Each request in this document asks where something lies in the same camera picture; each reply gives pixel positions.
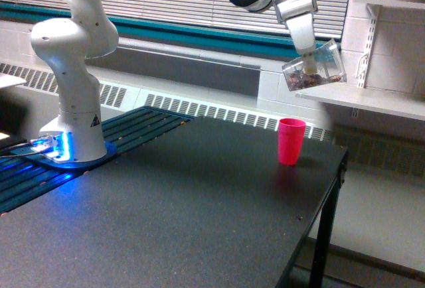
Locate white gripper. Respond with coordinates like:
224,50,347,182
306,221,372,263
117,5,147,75
274,0,317,73

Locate clear plastic cup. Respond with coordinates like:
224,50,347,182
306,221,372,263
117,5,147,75
282,39,347,92

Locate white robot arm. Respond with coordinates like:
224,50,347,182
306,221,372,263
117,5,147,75
31,0,317,164

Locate pink plastic cup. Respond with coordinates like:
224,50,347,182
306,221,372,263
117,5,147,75
278,118,306,166

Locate white upper shelf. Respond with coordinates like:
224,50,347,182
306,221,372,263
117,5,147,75
353,0,425,11

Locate black table leg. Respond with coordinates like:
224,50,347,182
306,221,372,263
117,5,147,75
309,151,349,287

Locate white baseboard heater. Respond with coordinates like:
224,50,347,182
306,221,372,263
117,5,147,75
0,62,336,141

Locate blue slotted mounting rails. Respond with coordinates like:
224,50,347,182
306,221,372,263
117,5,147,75
1,106,194,214

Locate white shelf bracket rail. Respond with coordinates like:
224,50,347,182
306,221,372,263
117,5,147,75
356,0,381,88

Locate white wall shelf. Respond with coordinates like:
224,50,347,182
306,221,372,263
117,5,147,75
296,82,424,121

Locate black base cable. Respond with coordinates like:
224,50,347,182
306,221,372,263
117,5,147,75
0,139,41,159

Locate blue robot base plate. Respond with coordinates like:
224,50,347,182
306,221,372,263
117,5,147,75
24,142,117,171

